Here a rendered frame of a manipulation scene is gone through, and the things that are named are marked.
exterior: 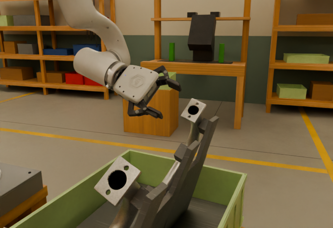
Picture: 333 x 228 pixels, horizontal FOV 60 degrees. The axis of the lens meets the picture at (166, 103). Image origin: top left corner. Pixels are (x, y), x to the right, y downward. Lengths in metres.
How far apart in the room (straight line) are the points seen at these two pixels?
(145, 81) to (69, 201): 0.38
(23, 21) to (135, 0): 2.41
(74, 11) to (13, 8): 7.00
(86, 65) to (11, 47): 6.37
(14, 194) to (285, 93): 4.59
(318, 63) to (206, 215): 4.41
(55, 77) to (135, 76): 5.81
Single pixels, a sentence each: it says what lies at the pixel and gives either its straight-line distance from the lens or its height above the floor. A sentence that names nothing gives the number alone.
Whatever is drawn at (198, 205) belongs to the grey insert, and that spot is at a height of 0.85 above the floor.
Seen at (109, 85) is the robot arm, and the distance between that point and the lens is 0.81.
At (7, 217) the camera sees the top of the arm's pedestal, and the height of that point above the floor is 0.83.
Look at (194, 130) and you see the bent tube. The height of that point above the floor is 1.11.
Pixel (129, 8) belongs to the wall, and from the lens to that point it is 6.14.
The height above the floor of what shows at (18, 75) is 0.38.
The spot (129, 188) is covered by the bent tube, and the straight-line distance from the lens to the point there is 0.40.
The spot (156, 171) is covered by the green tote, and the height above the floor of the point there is 0.90.
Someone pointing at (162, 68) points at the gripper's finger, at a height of 1.27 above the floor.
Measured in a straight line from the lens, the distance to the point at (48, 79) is 6.67.
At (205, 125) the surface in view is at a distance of 0.73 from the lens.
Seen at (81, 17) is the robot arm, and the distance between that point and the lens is 0.83.
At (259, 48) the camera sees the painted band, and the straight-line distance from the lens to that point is 5.58.
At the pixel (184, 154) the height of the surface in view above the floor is 1.13.
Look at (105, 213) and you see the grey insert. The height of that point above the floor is 0.85.
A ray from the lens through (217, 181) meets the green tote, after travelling 0.94.
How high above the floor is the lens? 1.37
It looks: 14 degrees down
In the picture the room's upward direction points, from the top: straight up
